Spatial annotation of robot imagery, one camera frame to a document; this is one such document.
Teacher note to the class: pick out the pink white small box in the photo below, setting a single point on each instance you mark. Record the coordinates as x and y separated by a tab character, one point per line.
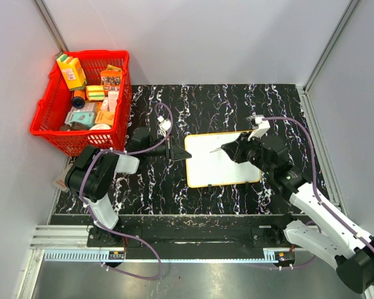
59	182

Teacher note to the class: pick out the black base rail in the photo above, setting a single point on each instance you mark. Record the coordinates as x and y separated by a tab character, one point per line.
253	230

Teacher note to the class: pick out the pink white carton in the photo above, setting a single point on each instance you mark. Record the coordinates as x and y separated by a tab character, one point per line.
109	102

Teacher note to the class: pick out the orange small packet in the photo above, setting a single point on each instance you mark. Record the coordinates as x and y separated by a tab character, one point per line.
105	117

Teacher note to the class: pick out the orange black bottle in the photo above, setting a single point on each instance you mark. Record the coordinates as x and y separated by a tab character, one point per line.
78	99

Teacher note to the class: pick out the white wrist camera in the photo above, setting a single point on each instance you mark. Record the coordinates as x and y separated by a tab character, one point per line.
261	127
164	125

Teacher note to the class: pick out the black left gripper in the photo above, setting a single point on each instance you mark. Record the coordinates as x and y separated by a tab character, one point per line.
175	152

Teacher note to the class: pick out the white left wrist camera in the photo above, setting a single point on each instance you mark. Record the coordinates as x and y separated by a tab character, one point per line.
164	125

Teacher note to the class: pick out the teal snack box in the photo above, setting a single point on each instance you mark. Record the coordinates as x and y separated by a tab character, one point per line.
85	118

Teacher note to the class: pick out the white red marker pen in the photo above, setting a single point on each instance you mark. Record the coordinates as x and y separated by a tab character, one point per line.
215	150

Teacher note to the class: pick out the yellow green sponge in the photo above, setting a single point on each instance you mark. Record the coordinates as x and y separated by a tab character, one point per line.
95	93

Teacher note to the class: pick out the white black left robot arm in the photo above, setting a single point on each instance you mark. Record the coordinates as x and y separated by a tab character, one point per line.
92	172

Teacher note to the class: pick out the white board with orange frame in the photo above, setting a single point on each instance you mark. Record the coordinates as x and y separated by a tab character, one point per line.
215	169

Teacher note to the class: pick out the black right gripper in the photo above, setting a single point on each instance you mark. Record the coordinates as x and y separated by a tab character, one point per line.
235	149

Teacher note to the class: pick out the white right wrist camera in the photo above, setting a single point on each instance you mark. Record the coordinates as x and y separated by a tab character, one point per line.
261	127

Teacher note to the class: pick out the orange snack box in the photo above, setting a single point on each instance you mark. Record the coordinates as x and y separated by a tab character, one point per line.
111	77

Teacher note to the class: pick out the yellow juice carton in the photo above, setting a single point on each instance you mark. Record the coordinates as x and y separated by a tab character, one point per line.
72	72

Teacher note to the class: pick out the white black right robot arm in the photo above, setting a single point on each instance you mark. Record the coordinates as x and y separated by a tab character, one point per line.
339	242

